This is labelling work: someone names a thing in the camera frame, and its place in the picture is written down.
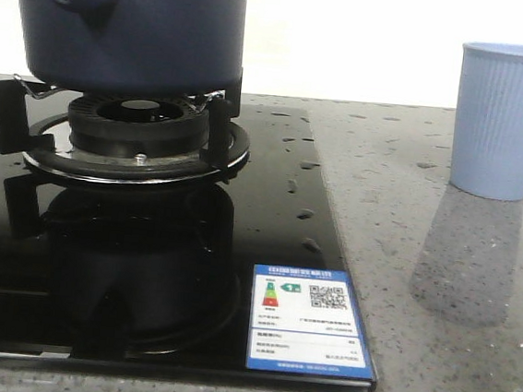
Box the light blue ribbed cup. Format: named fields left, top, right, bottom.
left=449, top=42, right=523, bottom=201

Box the black pot support grate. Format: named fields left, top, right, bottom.
left=0, top=76, right=250, bottom=185

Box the dark blue cooking pot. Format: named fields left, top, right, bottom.
left=18, top=0, right=247, bottom=97

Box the blue energy label sticker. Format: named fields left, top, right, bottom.
left=245, top=264, right=375, bottom=386

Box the black gas burner head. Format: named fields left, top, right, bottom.
left=67, top=95, right=209, bottom=159

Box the black glass gas stove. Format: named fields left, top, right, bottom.
left=0, top=77, right=377, bottom=392

